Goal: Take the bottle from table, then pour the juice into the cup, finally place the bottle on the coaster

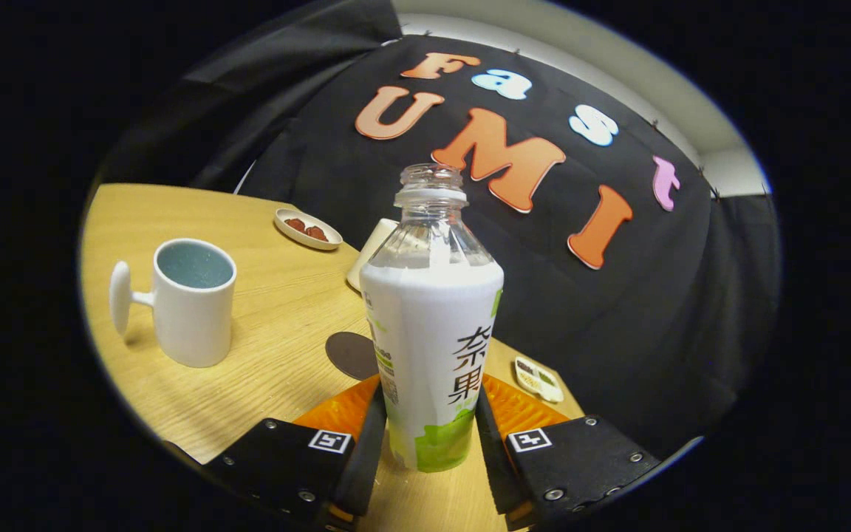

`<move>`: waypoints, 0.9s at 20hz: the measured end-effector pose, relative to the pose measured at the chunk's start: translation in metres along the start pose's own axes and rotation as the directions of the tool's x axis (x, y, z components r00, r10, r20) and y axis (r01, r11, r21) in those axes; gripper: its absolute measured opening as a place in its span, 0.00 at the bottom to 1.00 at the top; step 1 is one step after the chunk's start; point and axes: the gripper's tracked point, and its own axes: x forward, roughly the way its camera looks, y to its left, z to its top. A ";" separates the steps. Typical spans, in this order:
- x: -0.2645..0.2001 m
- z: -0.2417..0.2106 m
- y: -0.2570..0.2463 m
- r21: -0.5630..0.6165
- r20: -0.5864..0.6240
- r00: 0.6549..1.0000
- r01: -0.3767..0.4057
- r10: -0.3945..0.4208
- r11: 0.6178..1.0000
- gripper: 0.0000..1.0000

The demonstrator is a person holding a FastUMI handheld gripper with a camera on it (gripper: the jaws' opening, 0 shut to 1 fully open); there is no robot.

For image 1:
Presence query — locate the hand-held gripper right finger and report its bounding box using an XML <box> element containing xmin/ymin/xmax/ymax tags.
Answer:
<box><xmin>474</xmin><ymin>373</ymin><xmax>663</xmax><ymax>531</ymax></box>

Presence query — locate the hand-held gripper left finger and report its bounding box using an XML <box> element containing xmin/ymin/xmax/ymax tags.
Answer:
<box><xmin>204</xmin><ymin>373</ymin><xmax>389</xmax><ymax>532</ymax></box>

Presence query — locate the brown round coaster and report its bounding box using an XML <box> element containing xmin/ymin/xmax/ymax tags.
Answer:
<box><xmin>325</xmin><ymin>331</ymin><xmax>380</xmax><ymax>381</ymax></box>

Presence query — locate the white green juice bottle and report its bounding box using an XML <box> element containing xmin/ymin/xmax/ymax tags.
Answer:
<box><xmin>359</xmin><ymin>163</ymin><xmax>505</xmax><ymax>474</ymax></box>

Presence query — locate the white cup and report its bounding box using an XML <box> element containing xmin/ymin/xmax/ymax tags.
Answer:
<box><xmin>109</xmin><ymin>237</ymin><xmax>238</xmax><ymax>369</ymax></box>

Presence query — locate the white divided grain dish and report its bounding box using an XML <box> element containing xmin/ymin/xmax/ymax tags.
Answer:
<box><xmin>514</xmin><ymin>356</ymin><xmax>565</xmax><ymax>404</ymax></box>

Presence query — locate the wooden table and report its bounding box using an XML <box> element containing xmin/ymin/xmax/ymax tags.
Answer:
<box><xmin>80</xmin><ymin>183</ymin><xmax>585</xmax><ymax>532</ymax></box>

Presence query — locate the white toaster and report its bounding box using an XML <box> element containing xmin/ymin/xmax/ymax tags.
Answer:
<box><xmin>346</xmin><ymin>218</ymin><xmax>400</xmax><ymax>293</ymax></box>

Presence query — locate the white oval snack dish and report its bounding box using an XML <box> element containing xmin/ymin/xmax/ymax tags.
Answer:
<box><xmin>274</xmin><ymin>208</ymin><xmax>344</xmax><ymax>251</ymax></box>

